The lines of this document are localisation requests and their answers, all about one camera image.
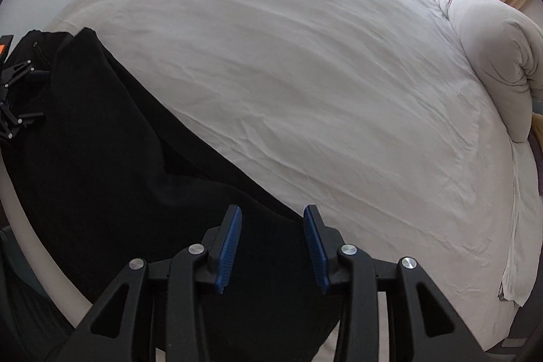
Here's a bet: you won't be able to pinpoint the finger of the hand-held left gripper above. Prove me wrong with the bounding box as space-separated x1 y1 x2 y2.
0 60 48 91
0 103 45 140

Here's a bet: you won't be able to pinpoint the yellow pillow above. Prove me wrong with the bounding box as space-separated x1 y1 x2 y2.
527 114 543 153

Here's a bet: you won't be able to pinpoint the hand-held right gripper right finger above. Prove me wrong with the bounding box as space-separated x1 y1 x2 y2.
303 204 488 362

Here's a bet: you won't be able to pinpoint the black pants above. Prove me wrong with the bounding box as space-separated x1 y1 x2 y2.
0 27 344 362

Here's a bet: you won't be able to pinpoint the white bed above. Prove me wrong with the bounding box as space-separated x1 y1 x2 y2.
0 0 533 362

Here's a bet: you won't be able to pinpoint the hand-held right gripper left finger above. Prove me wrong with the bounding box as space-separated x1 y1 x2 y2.
55 204 243 362

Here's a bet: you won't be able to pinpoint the rolled white duvet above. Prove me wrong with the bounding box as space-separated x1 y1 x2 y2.
433 0 537 143

